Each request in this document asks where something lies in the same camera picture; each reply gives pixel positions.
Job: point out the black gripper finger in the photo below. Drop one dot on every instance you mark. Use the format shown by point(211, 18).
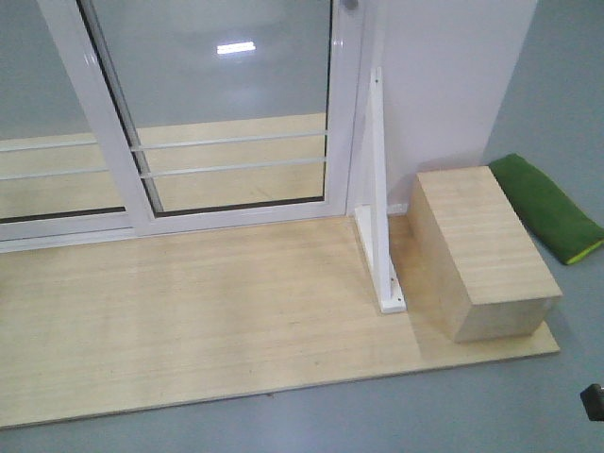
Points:
point(592, 401)

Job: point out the white framed sliding glass door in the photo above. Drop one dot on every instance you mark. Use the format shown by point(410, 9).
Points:
point(217, 113)

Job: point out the green cushion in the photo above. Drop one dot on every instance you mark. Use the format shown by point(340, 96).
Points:
point(546, 210)

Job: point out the light wooden box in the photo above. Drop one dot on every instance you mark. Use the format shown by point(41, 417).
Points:
point(490, 278)

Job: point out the plywood floor platform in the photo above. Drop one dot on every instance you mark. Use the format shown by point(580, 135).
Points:
point(115, 327)

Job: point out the fixed white framed glass panel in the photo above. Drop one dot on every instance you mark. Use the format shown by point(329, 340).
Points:
point(56, 186)

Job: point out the white triangular support bracket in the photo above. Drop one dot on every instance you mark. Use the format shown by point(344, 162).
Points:
point(371, 216)

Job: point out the white door frame post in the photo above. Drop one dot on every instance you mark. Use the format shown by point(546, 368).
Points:
point(358, 161)

